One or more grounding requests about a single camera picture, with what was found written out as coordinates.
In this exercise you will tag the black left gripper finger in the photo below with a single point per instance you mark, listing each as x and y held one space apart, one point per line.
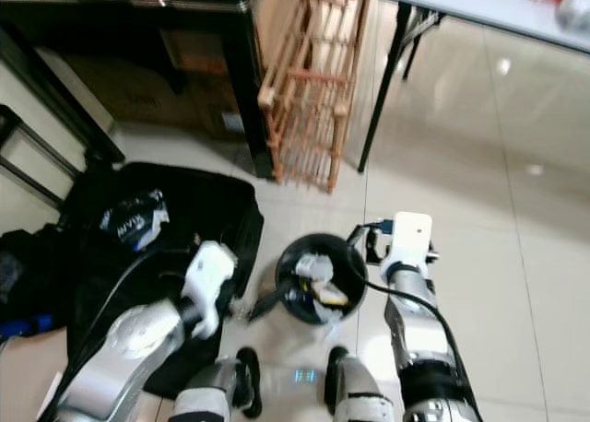
272 302

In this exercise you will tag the white paper trash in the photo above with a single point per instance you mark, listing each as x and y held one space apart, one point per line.
318 276

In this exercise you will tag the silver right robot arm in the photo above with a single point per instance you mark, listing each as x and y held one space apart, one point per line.
419 330

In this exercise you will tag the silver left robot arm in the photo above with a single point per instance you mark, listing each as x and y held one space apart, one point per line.
138 339

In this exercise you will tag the round black rubbish bin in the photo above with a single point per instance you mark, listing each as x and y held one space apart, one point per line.
348 270

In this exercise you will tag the robot left leg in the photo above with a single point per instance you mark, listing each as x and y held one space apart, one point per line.
212 394

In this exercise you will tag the robot leg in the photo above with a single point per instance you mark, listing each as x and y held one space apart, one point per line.
359 394
212 394

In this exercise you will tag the large black fabric bag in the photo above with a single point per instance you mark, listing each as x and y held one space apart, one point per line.
203 205

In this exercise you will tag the robot right leg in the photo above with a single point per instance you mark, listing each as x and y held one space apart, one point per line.
359 394

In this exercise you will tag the blue and white packet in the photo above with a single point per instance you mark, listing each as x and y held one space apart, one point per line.
134 221

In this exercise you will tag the wooden slatted crate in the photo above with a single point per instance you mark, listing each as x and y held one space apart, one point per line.
313 90

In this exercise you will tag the black backpack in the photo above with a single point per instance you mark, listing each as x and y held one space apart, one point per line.
32 275

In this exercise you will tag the small white box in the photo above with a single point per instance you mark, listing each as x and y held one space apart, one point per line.
51 411

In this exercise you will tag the black desk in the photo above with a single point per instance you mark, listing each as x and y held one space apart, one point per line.
240 72

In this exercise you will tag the brown cardboard box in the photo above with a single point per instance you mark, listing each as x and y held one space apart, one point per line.
138 90

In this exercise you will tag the white table with black legs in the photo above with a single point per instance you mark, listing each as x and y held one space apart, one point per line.
479 3

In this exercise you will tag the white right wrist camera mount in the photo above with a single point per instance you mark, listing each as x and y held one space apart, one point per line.
412 238

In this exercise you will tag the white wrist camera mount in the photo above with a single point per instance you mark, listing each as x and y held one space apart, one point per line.
210 270
412 238

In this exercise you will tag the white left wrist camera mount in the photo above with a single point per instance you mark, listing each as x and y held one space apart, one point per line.
210 270

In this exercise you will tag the black metal frame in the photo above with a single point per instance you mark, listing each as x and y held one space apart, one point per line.
28 164

